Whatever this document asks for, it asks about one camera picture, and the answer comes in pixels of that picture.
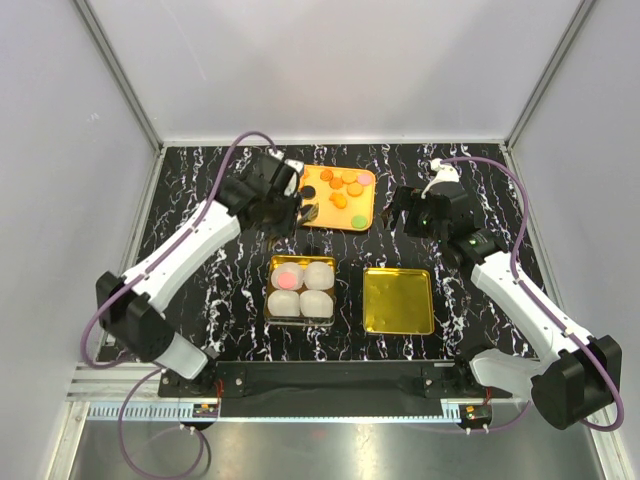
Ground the black round cookie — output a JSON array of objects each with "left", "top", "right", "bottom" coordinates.
[
  {"left": 300, "top": 186, "right": 316, "bottom": 199},
  {"left": 301, "top": 203, "right": 319, "bottom": 222}
]

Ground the orange fish cookie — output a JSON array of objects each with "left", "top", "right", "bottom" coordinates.
[{"left": 329, "top": 192, "right": 348, "bottom": 209}]

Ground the pink round cookie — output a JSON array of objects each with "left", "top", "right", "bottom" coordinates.
[{"left": 277, "top": 272, "right": 298, "bottom": 289}]

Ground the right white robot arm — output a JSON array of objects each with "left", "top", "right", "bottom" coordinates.
[{"left": 382, "top": 182, "right": 624, "bottom": 430}]

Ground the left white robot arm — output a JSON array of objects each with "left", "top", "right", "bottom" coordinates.
[{"left": 96, "top": 152, "right": 305, "bottom": 396}]

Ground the green cookie bottom right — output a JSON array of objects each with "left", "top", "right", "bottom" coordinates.
[{"left": 351, "top": 215, "right": 368, "bottom": 229}]

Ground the pink cookie top right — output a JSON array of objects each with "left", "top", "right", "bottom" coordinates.
[{"left": 358, "top": 173, "right": 373, "bottom": 186}]

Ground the orange round cookie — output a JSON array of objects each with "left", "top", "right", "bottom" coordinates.
[{"left": 347, "top": 182, "right": 364, "bottom": 197}]

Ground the orange plastic tray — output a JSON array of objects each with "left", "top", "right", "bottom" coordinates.
[{"left": 299, "top": 164, "right": 376, "bottom": 232}]

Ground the gold tin lid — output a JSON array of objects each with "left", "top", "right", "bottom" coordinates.
[{"left": 363, "top": 268, "right": 435, "bottom": 335}]

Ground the gold tin with cups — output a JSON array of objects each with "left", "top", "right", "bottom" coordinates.
[{"left": 264, "top": 255, "right": 337, "bottom": 328}]

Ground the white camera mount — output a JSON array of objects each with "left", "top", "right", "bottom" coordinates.
[{"left": 421, "top": 158, "right": 460, "bottom": 199}]

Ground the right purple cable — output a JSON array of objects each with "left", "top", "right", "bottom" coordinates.
[{"left": 439, "top": 154, "right": 626, "bottom": 432}]

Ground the purple cable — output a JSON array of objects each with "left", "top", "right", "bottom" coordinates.
[
  {"left": 80, "top": 130, "right": 284, "bottom": 474},
  {"left": 439, "top": 154, "right": 626, "bottom": 432}
]

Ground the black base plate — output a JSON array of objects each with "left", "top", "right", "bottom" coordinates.
[{"left": 158, "top": 360, "right": 509, "bottom": 421}]

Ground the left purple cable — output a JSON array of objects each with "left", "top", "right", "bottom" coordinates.
[{"left": 80, "top": 130, "right": 284, "bottom": 474}]

